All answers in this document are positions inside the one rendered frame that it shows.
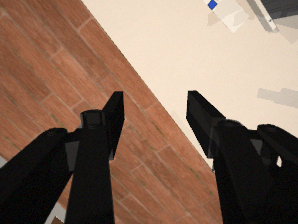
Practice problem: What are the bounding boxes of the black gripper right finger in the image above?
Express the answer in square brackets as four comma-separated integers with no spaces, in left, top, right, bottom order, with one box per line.
[186,90,298,224]

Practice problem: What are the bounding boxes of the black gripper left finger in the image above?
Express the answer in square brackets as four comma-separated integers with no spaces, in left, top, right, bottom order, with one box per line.
[0,91,125,224]

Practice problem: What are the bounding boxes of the white paper pick list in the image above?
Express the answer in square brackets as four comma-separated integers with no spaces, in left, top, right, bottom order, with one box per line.
[202,0,250,34]

